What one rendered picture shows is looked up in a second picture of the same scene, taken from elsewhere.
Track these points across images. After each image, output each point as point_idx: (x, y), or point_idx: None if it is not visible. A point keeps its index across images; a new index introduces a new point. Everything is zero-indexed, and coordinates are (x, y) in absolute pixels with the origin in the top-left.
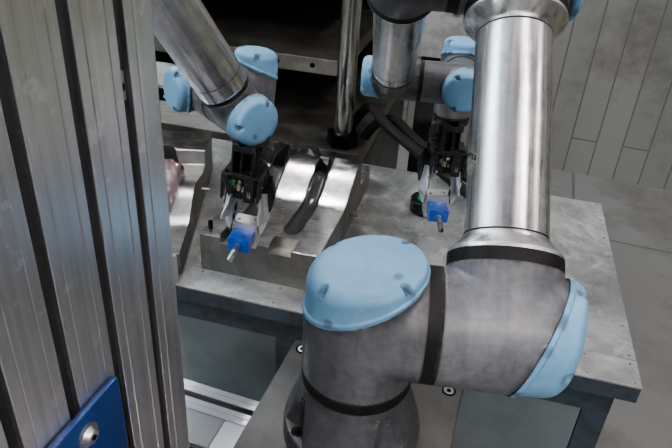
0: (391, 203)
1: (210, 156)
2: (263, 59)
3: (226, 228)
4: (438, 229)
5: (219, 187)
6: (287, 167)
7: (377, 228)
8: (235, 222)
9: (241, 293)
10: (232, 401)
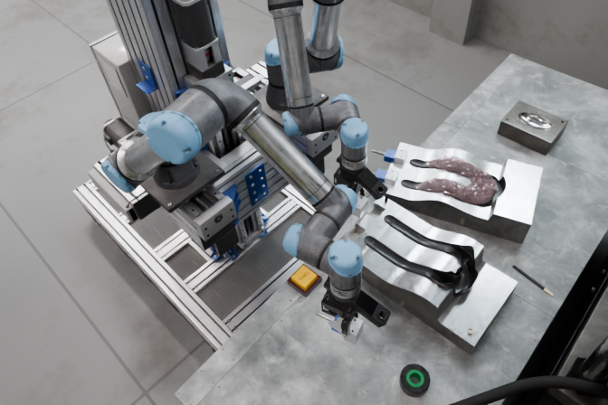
0: (432, 359)
1: (515, 231)
2: (341, 127)
3: (384, 209)
4: (318, 311)
5: (485, 240)
6: (443, 253)
7: (394, 327)
8: (358, 195)
9: (348, 223)
10: (234, 169)
